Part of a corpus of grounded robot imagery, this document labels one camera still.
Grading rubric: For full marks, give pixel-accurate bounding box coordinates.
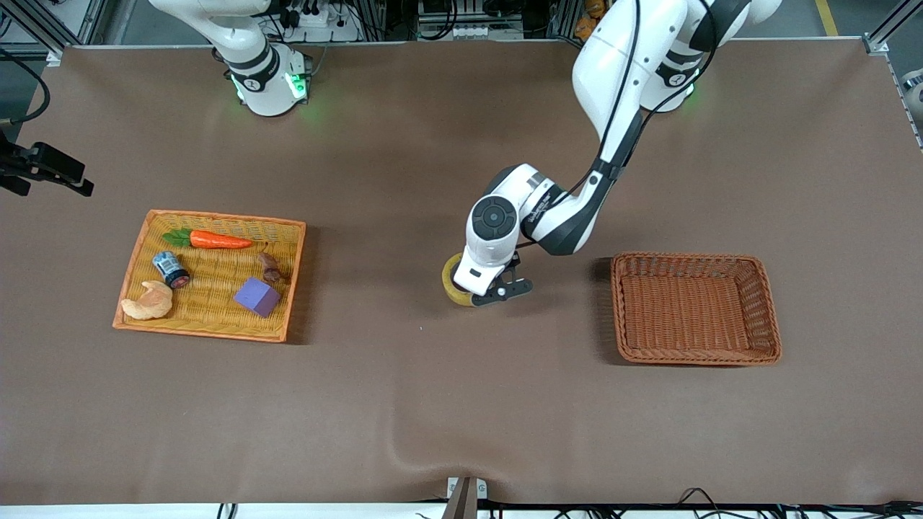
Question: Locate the yellow tape roll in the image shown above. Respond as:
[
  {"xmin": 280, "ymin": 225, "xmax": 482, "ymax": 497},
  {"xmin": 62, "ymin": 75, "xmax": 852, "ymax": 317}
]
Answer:
[{"xmin": 441, "ymin": 252, "xmax": 478, "ymax": 308}]

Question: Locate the large table cover cloth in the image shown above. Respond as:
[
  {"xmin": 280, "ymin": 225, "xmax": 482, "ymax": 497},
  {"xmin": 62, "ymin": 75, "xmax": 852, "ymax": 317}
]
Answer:
[{"xmin": 0, "ymin": 40, "xmax": 923, "ymax": 505}]

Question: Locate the small blue printed can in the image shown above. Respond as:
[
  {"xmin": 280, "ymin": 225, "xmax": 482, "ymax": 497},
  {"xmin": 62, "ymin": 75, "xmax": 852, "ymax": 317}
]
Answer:
[{"xmin": 152, "ymin": 251, "xmax": 191, "ymax": 290}]

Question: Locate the toy croissant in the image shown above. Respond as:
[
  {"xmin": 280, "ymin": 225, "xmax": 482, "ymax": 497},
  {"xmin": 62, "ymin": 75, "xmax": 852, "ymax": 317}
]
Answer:
[{"xmin": 120, "ymin": 280, "xmax": 175, "ymax": 321}]

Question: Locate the orange toy carrot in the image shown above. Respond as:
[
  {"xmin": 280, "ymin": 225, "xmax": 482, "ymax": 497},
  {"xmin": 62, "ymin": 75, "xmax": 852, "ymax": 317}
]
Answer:
[{"xmin": 162, "ymin": 228, "xmax": 255, "ymax": 251}]

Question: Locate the brown wicker basket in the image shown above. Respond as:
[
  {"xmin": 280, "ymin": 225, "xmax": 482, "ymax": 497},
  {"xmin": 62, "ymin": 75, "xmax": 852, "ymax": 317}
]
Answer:
[{"xmin": 610, "ymin": 251, "xmax": 783, "ymax": 366}]

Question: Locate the small brown toy piece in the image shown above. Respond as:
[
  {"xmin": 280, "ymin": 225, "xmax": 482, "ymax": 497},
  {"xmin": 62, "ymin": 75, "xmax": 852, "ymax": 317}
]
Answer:
[{"xmin": 257, "ymin": 251, "xmax": 289, "ymax": 284}]

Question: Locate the yellow wicker tray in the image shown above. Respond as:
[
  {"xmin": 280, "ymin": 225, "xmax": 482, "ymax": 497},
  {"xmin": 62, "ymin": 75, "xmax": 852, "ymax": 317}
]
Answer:
[{"xmin": 112, "ymin": 209, "xmax": 307, "ymax": 344}]

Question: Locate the purple cube block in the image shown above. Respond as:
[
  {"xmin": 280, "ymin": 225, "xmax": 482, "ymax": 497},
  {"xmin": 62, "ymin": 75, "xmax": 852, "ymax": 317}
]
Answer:
[{"xmin": 233, "ymin": 277, "xmax": 283, "ymax": 319}]

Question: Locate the white socket strip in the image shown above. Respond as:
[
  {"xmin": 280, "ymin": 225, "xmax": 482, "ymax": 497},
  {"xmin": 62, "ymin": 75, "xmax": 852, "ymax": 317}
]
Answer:
[{"xmin": 453, "ymin": 24, "xmax": 521, "ymax": 40}]

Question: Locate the pile of orange bread toys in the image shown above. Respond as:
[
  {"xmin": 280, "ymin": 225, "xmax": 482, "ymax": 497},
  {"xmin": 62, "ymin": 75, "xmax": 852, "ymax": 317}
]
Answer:
[{"xmin": 575, "ymin": 0, "xmax": 605, "ymax": 40}]

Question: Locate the white power strip with plugs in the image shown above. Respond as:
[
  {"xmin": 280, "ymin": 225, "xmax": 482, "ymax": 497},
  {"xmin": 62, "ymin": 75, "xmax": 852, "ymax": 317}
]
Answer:
[{"xmin": 278, "ymin": 0, "xmax": 361, "ymax": 43}]

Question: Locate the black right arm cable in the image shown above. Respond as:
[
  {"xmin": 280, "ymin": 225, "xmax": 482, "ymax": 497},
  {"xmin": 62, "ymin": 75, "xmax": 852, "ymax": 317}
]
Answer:
[{"xmin": 0, "ymin": 47, "xmax": 51, "ymax": 125}]

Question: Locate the aluminium frame post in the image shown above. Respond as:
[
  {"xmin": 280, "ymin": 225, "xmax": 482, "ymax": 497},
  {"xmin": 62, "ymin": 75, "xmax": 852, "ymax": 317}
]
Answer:
[
  {"xmin": 863, "ymin": 0, "xmax": 923, "ymax": 57},
  {"xmin": 11, "ymin": 0, "xmax": 69, "ymax": 67}
]

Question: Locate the metal table edge bracket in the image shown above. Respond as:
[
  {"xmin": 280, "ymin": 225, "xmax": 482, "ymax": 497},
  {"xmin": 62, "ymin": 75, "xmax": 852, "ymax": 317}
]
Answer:
[{"xmin": 446, "ymin": 476, "xmax": 488, "ymax": 519}]

